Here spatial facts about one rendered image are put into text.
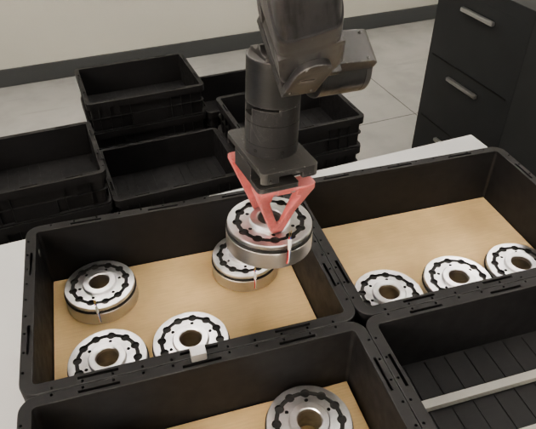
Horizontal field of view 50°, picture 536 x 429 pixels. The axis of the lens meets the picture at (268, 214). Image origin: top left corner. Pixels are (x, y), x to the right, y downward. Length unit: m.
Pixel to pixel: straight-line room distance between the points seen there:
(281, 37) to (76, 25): 3.14
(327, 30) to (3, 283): 0.88
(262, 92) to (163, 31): 3.10
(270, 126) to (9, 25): 3.03
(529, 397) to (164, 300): 0.52
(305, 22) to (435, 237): 0.63
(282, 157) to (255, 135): 0.04
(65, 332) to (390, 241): 0.53
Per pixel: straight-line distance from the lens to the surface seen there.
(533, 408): 0.83
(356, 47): 0.59
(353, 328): 0.71
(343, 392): 0.78
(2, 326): 1.11
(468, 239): 1.03
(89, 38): 3.60
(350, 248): 0.97
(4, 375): 1.04
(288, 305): 0.87
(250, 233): 0.66
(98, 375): 0.69
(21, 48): 3.59
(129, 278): 0.88
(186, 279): 0.91
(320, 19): 0.45
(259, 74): 0.56
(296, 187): 0.61
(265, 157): 0.60
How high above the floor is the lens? 1.47
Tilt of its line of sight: 39 degrees down
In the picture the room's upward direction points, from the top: straight up
